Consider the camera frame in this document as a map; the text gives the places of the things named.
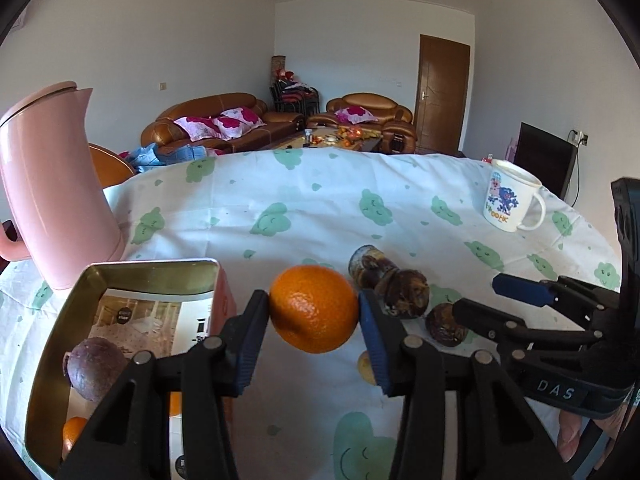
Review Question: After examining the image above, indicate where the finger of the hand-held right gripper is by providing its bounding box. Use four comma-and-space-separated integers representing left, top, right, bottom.
492, 274, 623, 331
452, 298, 591, 346

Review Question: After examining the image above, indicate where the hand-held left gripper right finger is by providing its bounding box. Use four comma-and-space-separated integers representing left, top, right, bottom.
357, 290, 563, 480

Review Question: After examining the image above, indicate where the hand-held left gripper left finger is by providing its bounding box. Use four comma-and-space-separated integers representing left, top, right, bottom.
55, 289, 271, 480

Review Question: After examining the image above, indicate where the small yellow fruit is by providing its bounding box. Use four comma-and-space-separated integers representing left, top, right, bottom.
358, 350, 381, 386

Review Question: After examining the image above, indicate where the purple passion fruit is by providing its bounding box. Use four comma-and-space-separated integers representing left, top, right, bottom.
62, 337, 132, 403

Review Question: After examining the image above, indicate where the pink metal tin box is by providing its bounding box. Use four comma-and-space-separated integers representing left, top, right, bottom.
22, 259, 238, 480

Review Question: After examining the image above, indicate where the white printed mug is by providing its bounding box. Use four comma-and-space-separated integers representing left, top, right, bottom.
482, 159, 547, 233

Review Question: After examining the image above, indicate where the printed paper leaflet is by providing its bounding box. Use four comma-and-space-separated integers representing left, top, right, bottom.
70, 287, 221, 480

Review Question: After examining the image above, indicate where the black television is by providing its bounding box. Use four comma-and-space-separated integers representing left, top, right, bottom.
514, 121, 576, 201

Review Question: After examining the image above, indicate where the cloud print tablecloth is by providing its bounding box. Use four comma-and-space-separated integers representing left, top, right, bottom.
0, 149, 631, 480

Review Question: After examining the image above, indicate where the wooden coffee table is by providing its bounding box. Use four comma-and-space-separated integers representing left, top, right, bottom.
272, 126, 386, 153

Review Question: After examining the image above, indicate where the blue plaid cloth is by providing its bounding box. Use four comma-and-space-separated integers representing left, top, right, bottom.
120, 143, 211, 173

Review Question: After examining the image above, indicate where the brown wooden door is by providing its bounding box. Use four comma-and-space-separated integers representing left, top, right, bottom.
416, 34, 472, 153

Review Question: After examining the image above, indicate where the pink floral pillow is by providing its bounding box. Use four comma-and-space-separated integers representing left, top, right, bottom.
212, 107, 267, 141
172, 116, 221, 142
334, 106, 379, 125

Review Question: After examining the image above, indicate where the brown leather chair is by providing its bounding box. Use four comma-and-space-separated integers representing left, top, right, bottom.
87, 143, 137, 188

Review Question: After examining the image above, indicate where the brown leather armchair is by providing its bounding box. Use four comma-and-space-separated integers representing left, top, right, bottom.
306, 92, 418, 155

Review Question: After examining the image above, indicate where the brown leather sofa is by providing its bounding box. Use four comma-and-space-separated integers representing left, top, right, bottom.
141, 92, 306, 156

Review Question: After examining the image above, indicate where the stack of dark chairs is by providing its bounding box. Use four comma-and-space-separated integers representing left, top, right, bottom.
270, 80, 321, 116

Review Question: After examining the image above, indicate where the pink electric kettle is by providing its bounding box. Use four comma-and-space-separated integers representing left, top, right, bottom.
0, 81, 127, 292

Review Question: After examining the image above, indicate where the black power cable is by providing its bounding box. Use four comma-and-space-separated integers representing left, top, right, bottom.
571, 145, 584, 206

